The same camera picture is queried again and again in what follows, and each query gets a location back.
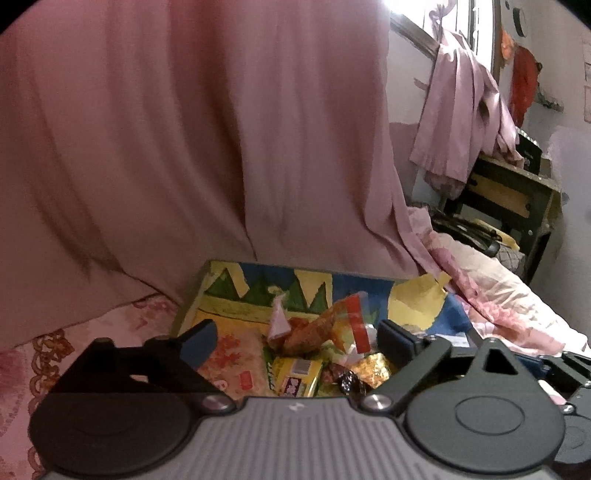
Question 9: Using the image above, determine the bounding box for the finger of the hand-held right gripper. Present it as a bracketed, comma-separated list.
[539, 352, 591, 394]

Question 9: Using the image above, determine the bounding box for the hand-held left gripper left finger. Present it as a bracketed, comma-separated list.
[46, 318, 236, 415]

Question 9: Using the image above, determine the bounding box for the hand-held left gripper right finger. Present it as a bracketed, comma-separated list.
[360, 319, 542, 414]

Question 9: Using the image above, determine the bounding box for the gold snack packet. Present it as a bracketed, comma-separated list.
[352, 352, 394, 387]

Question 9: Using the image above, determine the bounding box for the clear plastic snack bag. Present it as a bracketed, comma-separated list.
[330, 295, 382, 354]

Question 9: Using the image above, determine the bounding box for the grey cardboard box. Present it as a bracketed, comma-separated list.
[171, 259, 485, 402]

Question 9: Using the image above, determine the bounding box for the dark candy wrapper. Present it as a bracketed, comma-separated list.
[323, 362, 366, 396]

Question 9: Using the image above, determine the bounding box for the orange snack packet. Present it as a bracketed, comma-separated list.
[268, 305, 354, 357]

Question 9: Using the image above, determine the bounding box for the yellow snack packet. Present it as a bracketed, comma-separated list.
[271, 357, 325, 398]

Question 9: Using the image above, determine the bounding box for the floral pink blanket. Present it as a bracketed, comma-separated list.
[0, 203, 591, 480]

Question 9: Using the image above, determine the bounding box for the black bag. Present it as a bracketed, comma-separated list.
[429, 208, 523, 274]

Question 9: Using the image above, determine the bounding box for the wooden desk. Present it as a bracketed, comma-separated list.
[443, 152, 563, 283]

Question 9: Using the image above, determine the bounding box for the pink curtain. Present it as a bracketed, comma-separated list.
[0, 0, 437, 352]

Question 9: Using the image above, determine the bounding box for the black box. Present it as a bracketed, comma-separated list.
[515, 129, 544, 175]

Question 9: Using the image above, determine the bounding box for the hanging pink garment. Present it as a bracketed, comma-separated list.
[409, 30, 527, 200]

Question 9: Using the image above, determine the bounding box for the window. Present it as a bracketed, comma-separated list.
[387, 0, 502, 80]

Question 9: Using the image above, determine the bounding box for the wall hook rack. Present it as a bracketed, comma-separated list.
[536, 90, 567, 112]

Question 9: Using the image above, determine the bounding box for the red wall decoration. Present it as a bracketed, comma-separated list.
[510, 46, 542, 128]

